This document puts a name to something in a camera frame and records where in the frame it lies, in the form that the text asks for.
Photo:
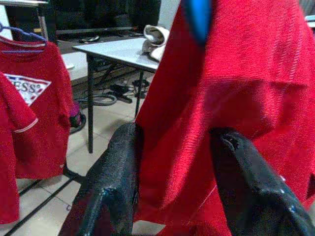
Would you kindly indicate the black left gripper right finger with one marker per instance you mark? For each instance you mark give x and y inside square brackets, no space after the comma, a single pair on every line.
[251,186]

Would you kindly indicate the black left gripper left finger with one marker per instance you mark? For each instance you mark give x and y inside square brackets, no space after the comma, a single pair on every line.
[115,172]

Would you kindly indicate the plain red T-shirt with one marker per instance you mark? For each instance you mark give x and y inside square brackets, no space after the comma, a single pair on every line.
[246,73]

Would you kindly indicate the blue plastic hanger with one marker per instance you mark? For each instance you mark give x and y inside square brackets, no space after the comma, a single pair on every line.
[199,22]

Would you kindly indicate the purple plastic hanger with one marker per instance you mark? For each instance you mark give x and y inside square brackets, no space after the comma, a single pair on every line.
[32,37]

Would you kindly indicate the steel black clothes rack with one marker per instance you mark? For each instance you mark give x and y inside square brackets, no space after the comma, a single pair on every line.
[71,174]

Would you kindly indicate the pink vacuum cleaner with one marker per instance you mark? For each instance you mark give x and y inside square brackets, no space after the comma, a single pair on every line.
[76,115]

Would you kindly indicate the red printed logo T-shirt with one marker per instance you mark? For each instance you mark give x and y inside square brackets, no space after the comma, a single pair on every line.
[49,110]

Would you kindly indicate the red polo shirt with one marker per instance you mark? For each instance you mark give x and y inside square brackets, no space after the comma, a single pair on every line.
[9,172]

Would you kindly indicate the grey table black legs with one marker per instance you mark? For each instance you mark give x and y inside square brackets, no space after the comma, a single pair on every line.
[115,51]

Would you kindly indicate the cream jacket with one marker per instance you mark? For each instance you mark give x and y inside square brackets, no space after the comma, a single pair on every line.
[157,49]

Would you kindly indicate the black television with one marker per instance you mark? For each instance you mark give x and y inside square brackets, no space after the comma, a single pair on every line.
[105,14]

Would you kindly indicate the white glass-door cabinet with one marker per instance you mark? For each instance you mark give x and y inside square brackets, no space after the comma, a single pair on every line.
[5,19]

